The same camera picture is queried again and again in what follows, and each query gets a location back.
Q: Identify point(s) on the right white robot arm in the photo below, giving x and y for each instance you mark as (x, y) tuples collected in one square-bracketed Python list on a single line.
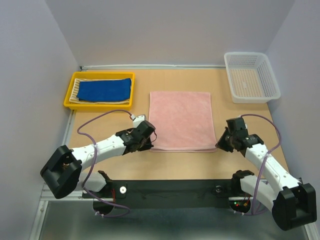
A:
[(291, 202)]

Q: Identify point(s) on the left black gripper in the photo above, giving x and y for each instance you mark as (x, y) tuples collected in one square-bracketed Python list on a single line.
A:
[(147, 146)]

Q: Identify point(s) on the pink towel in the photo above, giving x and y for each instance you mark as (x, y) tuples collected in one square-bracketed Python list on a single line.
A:
[(183, 122)]

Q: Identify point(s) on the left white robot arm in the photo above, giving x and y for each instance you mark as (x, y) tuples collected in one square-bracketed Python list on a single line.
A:
[(62, 171)]

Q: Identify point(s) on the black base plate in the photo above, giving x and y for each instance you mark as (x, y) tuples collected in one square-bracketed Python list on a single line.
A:
[(173, 194)]

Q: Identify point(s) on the yellow plastic tray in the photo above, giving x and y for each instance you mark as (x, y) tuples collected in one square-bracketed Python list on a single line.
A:
[(67, 100)]

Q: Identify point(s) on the white plastic basket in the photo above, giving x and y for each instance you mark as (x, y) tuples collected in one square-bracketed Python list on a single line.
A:
[(251, 78)]

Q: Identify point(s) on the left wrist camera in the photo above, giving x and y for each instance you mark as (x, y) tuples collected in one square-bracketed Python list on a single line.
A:
[(136, 120)]

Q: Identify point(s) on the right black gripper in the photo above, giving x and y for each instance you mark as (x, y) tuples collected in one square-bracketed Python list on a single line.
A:
[(221, 143)]

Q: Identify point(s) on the blue towel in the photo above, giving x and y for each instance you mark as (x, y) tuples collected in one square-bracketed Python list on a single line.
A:
[(105, 90)]

